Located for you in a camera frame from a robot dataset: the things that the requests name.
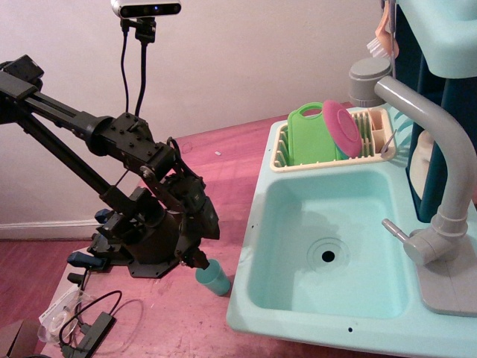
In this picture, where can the pink plastic plate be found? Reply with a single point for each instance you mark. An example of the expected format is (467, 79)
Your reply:
(342, 128)

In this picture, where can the silver depth camera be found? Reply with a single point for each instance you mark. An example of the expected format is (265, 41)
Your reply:
(141, 9)

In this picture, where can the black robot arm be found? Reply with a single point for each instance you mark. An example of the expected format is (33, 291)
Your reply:
(126, 138)

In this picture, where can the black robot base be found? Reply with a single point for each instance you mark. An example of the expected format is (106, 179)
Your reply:
(145, 243)

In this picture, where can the teal plastic cup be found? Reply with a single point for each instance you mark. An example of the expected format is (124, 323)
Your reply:
(213, 278)

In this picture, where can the white dish brush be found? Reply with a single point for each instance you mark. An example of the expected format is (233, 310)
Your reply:
(381, 45)

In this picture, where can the green cutting board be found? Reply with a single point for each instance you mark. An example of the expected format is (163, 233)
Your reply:
(309, 140)

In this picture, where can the clear plastic bag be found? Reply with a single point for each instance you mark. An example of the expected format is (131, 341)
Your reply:
(55, 317)

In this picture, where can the blue plastic plate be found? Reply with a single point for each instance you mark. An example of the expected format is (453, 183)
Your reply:
(340, 155)

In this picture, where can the teal toy sink unit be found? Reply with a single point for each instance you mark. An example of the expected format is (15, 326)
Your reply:
(317, 265)

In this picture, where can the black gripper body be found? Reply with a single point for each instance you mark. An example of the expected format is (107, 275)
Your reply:
(183, 192)

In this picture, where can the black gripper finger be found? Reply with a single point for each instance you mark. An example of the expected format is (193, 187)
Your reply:
(196, 259)

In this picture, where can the black usb hub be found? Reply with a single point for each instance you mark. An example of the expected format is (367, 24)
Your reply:
(92, 339)

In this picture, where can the blue handled clamp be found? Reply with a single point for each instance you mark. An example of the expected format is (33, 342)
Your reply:
(82, 260)

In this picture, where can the cream dish rack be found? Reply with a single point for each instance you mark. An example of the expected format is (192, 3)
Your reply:
(377, 142)

